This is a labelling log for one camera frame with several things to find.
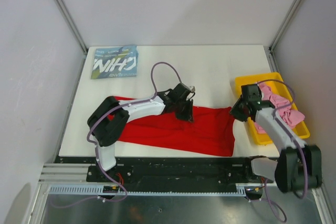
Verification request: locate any grey slotted cable duct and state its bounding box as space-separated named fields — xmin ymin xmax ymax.
xmin=49 ymin=184 xmax=263 ymax=196

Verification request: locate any right aluminium frame post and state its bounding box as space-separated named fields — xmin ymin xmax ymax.
xmin=268 ymin=0 xmax=305 ymax=53

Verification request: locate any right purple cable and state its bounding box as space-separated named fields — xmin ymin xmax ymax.
xmin=256 ymin=79 xmax=309 ymax=223

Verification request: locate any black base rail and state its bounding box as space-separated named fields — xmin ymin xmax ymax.
xmin=86 ymin=156 xmax=274 ymax=190

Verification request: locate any red t shirt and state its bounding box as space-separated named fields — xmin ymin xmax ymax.
xmin=119 ymin=106 xmax=235 ymax=157

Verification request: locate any pink t shirt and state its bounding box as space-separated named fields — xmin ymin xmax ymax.
xmin=257 ymin=79 xmax=305 ymax=129

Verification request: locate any folded blue printed t shirt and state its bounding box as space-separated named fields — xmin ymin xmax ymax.
xmin=91 ymin=45 xmax=139 ymax=80

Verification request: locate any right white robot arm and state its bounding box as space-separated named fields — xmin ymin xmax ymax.
xmin=230 ymin=84 xmax=322 ymax=198

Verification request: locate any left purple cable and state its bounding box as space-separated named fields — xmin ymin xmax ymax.
xmin=48 ymin=62 xmax=182 ymax=208

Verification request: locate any purple cable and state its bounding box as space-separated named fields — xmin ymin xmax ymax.
xmin=256 ymin=79 xmax=309 ymax=223
xmin=48 ymin=62 xmax=182 ymax=208

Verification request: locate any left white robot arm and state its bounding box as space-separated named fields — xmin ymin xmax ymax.
xmin=87 ymin=83 xmax=195 ymax=182

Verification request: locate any left aluminium frame post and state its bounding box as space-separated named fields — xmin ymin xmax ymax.
xmin=54 ymin=0 xmax=88 ymax=55

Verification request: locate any aluminium frame post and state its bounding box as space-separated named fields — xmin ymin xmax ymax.
xmin=268 ymin=0 xmax=305 ymax=53
xmin=54 ymin=0 xmax=88 ymax=55

